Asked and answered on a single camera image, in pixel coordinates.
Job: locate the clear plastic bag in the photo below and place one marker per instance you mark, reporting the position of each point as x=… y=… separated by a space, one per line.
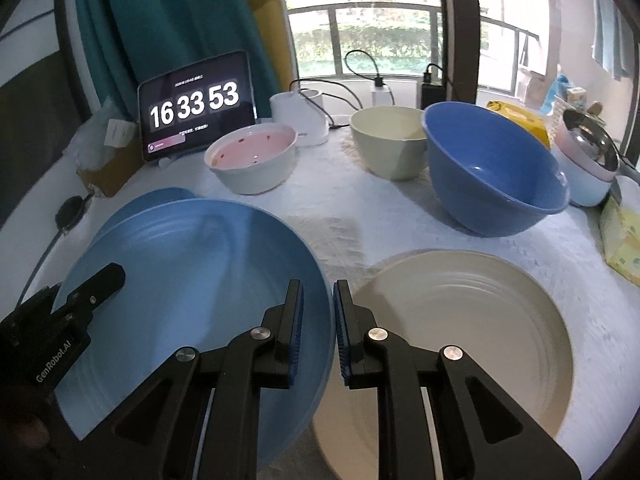
x=100 y=130

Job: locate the beige plate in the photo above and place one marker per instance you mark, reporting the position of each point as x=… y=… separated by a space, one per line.
x=450 y=300

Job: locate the white charger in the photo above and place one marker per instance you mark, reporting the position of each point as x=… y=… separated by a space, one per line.
x=381 y=94

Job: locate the yellow curtain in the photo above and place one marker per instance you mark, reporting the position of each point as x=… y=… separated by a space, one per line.
x=270 y=25

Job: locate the yellow packet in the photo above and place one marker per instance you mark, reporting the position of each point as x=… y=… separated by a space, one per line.
x=520 y=120

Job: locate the balcony railing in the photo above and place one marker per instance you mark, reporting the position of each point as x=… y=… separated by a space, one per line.
x=332 y=40

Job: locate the tablet showing clock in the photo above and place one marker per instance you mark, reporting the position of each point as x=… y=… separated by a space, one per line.
x=195 y=100

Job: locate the dark window frame post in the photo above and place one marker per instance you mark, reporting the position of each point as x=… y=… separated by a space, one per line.
x=460 y=25

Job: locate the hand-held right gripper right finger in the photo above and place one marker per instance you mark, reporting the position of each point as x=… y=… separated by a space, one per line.
x=342 y=330

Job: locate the dark blue bowl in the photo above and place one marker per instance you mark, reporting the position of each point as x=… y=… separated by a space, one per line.
x=480 y=160

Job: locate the white bowl pink inside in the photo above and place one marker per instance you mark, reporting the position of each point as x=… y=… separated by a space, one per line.
x=250 y=150

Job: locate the white round device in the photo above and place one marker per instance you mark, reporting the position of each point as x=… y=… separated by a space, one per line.
x=300 y=115

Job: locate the light blue plate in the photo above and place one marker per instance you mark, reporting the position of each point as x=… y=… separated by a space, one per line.
x=150 y=196
x=200 y=270

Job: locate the yellow patterned cloth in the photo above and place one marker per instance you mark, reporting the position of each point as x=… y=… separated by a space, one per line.
x=625 y=245

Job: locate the hanging pale blue towel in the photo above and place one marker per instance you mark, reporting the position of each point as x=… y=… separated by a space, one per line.
x=612 y=30

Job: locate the pale blue bowl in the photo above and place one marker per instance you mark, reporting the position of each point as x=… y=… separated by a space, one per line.
x=585 y=187

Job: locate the teal curtain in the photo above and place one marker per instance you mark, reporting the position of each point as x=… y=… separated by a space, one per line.
x=150 y=25

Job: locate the cream bowl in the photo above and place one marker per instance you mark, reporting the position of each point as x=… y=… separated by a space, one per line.
x=385 y=130

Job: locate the steel bowl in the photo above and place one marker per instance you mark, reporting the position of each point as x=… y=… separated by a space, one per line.
x=590 y=140

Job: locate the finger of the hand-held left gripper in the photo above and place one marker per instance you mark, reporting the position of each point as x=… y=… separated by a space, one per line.
x=100 y=282

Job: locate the white plastic basket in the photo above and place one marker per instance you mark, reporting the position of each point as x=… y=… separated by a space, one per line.
x=557 y=115

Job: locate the steel pot light blue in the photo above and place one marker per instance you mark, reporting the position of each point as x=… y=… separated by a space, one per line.
x=565 y=147

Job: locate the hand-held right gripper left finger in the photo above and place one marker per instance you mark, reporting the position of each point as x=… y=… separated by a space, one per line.
x=296 y=330

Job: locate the cardboard box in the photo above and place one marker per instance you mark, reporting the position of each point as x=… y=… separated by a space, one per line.
x=110 y=172

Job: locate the black charger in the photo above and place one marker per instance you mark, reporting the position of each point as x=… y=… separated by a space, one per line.
x=432 y=92

